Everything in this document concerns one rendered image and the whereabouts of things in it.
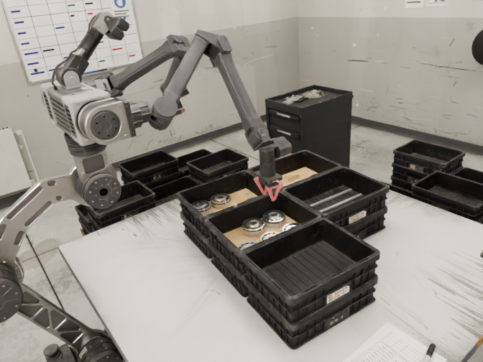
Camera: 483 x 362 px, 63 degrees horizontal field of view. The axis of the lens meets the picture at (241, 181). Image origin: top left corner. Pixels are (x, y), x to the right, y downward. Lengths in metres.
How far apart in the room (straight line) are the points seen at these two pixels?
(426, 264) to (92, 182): 1.37
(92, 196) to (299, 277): 0.82
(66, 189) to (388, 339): 1.28
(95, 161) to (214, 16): 3.74
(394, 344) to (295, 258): 0.44
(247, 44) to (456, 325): 4.45
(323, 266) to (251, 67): 4.22
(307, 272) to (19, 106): 3.46
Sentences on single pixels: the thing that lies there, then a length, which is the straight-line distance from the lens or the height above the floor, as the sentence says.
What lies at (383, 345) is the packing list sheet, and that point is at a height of 0.70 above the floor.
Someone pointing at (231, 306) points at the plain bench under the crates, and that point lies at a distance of 1.59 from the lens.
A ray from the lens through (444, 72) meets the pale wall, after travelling 4.79.
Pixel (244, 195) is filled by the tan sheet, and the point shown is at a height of 0.83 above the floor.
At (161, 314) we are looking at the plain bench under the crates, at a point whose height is 0.70.
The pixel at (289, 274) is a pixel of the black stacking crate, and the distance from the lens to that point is 1.51.
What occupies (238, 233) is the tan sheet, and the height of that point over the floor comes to 0.83.
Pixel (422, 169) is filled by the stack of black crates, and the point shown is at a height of 0.51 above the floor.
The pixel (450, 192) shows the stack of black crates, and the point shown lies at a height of 0.49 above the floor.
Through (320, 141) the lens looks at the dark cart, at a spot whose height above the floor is 0.56.
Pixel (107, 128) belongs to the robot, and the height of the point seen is 1.44.
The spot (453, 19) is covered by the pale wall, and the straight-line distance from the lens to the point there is 4.71.
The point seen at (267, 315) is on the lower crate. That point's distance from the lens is 1.49.
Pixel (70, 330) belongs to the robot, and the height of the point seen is 0.48.
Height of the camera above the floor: 1.80
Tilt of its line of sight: 26 degrees down
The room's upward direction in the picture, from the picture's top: 5 degrees counter-clockwise
